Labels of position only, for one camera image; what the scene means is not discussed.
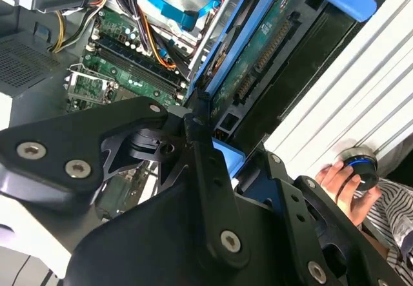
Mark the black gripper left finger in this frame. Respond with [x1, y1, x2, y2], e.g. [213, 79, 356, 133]
[0, 90, 253, 270]

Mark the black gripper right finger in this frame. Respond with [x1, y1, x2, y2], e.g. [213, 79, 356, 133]
[263, 150, 408, 286]

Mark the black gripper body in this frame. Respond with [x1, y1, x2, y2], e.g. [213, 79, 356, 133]
[63, 181, 308, 286]

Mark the round black tool blue ring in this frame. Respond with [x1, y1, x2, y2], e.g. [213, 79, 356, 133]
[338, 146, 380, 193]

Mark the hard disk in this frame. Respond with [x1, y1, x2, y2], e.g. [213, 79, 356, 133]
[188, 0, 378, 183]

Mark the person's hand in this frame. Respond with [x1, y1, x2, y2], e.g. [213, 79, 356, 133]
[314, 159, 383, 227]

